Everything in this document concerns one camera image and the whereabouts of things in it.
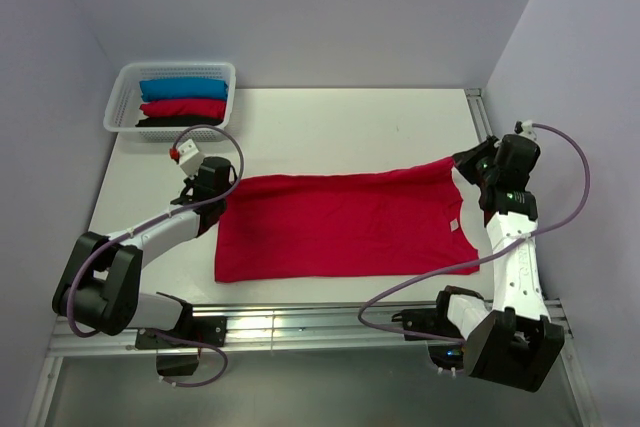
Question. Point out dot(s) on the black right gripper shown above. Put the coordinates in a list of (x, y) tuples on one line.
[(465, 160)]

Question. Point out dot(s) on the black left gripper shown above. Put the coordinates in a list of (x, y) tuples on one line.
[(190, 181)]

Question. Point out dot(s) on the red t shirt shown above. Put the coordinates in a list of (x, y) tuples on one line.
[(397, 223), (211, 108)]

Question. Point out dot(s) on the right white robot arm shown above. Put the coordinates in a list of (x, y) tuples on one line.
[(512, 341)]

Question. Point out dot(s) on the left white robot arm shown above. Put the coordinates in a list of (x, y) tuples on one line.
[(99, 290)]

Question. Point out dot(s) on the rolled red t shirt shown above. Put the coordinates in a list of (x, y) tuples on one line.
[(211, 108)]

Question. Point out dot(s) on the rolled black t shirt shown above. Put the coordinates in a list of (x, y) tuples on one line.
[(177, 121)]

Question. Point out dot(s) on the rolled blue t shirt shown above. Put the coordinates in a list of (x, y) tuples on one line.
[(183, 87)]

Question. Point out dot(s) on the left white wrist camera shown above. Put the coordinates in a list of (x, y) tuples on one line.
[(188, 157)]

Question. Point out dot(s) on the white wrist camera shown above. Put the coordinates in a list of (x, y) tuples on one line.
[(188, 157), (525, 129)]

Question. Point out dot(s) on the aluminium side rail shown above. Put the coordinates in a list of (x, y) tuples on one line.
[(510, 222)]

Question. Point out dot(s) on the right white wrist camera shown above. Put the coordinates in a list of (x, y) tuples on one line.
[(525, 129)]

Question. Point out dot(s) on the aluminium front rail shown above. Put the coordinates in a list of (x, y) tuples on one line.
[(264, 328)]

